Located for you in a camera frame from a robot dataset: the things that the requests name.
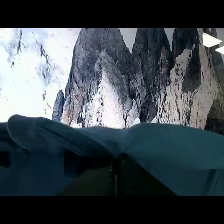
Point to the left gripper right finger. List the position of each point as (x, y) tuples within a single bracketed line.
[(140, 181)]

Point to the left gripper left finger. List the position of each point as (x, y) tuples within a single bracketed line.
[(96, 183)]

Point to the dark blue garment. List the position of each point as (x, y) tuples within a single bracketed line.
[(173, 150)]

